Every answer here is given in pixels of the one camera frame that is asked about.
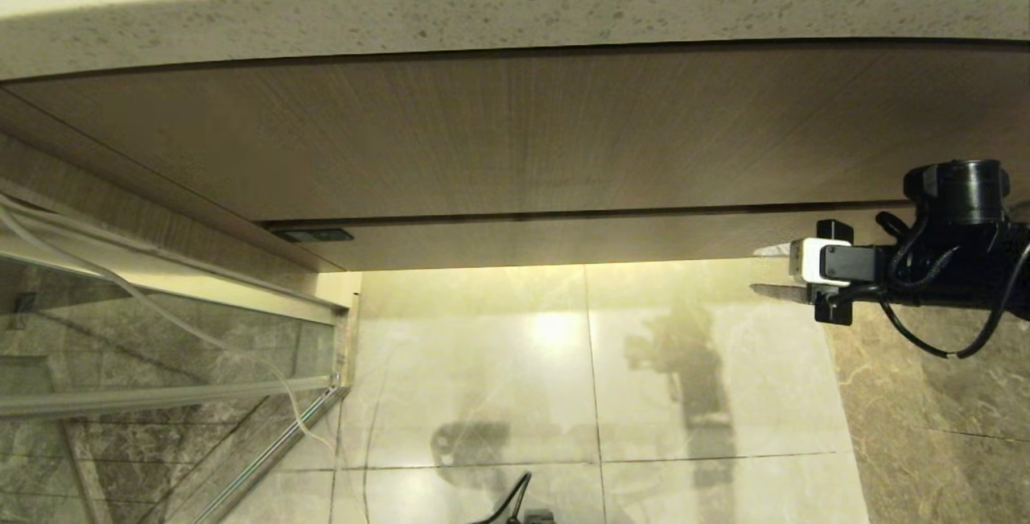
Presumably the clear glass shower panel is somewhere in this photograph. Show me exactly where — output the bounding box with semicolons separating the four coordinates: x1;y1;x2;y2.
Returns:
0;258;348;524

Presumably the light wooden vanity drawer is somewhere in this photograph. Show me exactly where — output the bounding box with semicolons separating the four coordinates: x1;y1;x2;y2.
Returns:
262;198;1000;272

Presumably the thin white cable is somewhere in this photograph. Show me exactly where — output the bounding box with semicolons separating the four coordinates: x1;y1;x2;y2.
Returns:
0;200;339;456

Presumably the chrome floor rail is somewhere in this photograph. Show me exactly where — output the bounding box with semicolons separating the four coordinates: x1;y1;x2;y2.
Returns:
192;386;350;524

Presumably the black cable near base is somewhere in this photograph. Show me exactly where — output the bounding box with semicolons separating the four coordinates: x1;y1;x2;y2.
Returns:
475;472;532;524

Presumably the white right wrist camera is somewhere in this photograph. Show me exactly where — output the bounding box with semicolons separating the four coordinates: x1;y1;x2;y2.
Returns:
789;237;878;288

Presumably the aluminium glass door bar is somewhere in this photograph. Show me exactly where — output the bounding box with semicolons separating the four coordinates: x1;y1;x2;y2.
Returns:
0;375;337;419

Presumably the aluminium shower track rail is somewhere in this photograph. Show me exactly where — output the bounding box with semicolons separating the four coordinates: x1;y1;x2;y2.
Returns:
0;186;361;326

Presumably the light wooden vanity cabinet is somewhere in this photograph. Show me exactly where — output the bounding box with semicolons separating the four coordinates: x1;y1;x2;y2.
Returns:
0;39;1030;274

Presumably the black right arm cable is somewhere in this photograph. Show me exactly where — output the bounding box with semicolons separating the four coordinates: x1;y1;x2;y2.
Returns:
875;214;1030;361

